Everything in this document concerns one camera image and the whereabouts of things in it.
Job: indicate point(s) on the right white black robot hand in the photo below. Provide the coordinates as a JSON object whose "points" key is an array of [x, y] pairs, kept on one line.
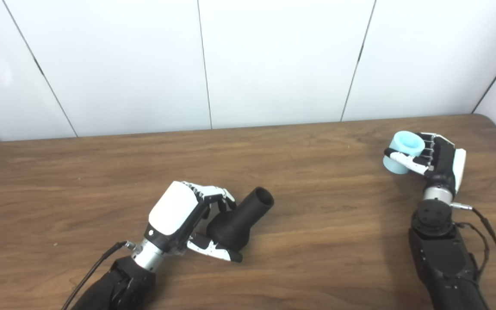
{"points": [[446, 168]]}

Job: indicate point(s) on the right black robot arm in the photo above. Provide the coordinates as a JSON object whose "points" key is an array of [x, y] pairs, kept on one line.
{"points": [[441, 258]]}

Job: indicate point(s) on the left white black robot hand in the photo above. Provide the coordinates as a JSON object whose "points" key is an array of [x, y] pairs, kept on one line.
{"points": [[172, 211]]}

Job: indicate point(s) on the black funnel-shaped nozzle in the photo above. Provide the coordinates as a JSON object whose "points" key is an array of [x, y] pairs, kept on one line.
{"points": [[239, 219]]}

